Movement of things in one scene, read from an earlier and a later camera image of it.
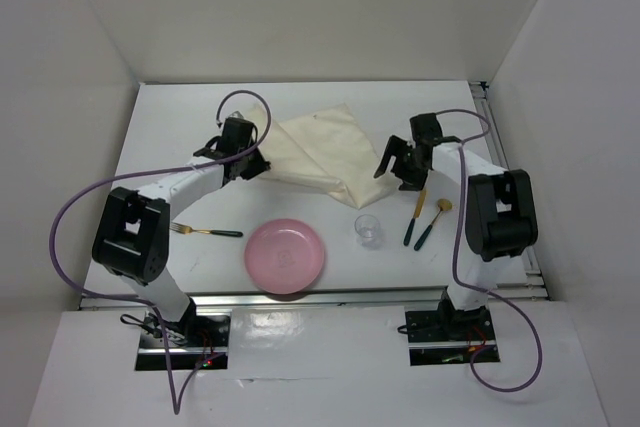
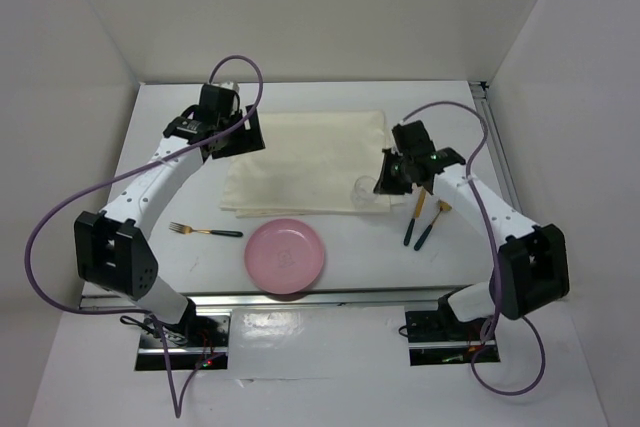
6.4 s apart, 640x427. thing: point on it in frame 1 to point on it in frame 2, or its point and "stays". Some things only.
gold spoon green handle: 444,205 stays
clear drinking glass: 367,229 to 364,192
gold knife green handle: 417,214 stays
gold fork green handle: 187,229 stays
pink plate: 284,256 stays
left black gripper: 259,165 to 250,140
